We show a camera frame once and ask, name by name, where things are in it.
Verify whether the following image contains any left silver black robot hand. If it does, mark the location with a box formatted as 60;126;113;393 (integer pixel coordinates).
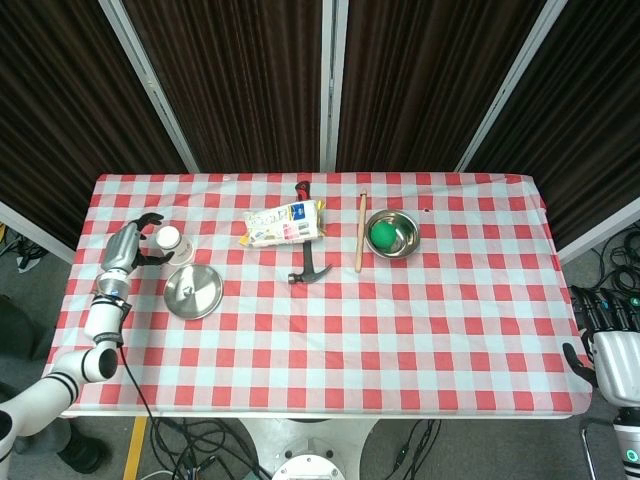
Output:
102;212;176;275

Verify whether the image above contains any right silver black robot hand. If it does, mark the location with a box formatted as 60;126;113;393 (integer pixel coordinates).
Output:
562;285;640;406

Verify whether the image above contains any white paper cup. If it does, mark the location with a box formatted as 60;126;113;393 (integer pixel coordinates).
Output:
156;225;197;266

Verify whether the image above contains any silver metal plate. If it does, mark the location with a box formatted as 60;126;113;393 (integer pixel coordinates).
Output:
163;263;225;321

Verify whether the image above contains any dark ribbed partition panel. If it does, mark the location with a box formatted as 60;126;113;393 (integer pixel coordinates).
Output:
0;0;189;250
337;0;546;174
122;0;326;174
464;0;640;251

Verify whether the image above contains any white plastic snack package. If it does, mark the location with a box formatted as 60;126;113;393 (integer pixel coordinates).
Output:
238;198;327;250

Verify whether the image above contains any black claw hammer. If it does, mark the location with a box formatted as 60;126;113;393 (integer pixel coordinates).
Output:
287;180;334;286

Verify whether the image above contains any yellow floor tape strip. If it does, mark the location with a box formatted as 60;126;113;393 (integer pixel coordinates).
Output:
122;417;149;480

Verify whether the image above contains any black shoe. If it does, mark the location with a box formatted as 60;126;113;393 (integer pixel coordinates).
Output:
58;433;110;475

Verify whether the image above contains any wooden stick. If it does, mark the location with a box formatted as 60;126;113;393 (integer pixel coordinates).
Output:
354;188;369;274

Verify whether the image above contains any red white checkered tablecloth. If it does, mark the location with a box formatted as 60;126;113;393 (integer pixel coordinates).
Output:
44;172;594;417

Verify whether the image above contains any steel bowl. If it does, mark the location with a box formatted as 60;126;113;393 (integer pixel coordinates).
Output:
364;209;421;260

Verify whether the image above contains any green ball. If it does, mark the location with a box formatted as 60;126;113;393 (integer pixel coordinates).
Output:
369;221;397;250

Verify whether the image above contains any grey metal partition rail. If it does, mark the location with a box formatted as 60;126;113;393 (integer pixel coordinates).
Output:
557;197;640;265
0;199;76;265

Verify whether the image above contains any black floor cable bundle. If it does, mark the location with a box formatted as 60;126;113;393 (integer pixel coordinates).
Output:
148;417;269;480
387;418;442;475
593;233;640;299
0;223;49;274

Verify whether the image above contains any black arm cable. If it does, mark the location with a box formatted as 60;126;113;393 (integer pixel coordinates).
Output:
117;344;155;419

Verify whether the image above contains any grey metal partition post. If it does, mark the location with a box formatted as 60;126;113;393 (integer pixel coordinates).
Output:
454;0;570;174
98;0;201;174
319;0;350;174

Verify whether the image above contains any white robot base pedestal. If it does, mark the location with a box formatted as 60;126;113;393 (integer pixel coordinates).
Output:
237;417;381;480

